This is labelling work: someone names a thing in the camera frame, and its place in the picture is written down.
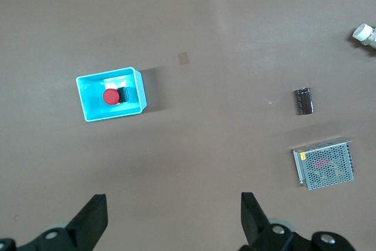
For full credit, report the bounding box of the clear tape patch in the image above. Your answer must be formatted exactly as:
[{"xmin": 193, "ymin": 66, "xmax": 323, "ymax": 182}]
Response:
[{"xmin": 177, "ymin": 52, "xmax": 191, "ymax": 66}]

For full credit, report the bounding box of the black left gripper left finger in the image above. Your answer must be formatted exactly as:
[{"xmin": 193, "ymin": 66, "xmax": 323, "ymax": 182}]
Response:
[{"xmin": 0, "ymin": 193, "xmax": 109, "ymax": 251}]

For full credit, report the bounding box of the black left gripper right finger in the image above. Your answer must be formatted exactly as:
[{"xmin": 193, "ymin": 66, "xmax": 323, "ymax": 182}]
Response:
[{"xmin": 238, "ymin": 192, "xmax": 357, "ymax": 251}]

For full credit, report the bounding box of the cyan plastic box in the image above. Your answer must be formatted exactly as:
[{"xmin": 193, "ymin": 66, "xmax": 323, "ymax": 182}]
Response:
[{"xmin": 75, "ymin": 66, "xmax": 148, "ymax": 123}]

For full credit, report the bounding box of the white plastic pipe fitting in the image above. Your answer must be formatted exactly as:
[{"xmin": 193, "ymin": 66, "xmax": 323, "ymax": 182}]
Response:
[{"xmin": 352, "ymin": 23, "xmax": 376, "ymax": 49}]

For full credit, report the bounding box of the red push button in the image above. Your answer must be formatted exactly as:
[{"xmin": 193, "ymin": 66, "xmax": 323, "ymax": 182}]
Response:
[{"xmin": 102, "ymin": 86, "xmax": 130, "ymax": 106}]

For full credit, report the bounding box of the perforated metal power supply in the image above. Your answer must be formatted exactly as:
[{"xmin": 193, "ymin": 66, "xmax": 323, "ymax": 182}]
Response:
[{"xmin": 291, "ymin": 137, "xmax": 355, "ymax": 191}]

